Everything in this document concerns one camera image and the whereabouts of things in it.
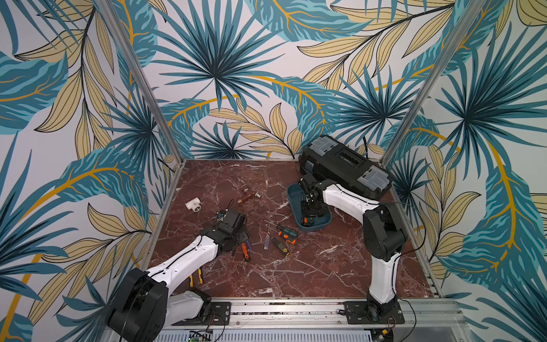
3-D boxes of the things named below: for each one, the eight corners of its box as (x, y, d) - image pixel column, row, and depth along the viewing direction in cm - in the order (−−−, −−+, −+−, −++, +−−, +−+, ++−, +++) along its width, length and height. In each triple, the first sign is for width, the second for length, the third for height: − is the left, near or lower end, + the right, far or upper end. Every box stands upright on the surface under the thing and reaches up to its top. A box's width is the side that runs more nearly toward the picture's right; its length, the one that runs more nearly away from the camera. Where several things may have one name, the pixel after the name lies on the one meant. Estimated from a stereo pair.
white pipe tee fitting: (189, 215, 100) (187, 211, 97) (187, 205, 103) (184, 201, 100) (203, 210, 102) (201, 206, 99) (200, 200, 105) (198, 196, 102)
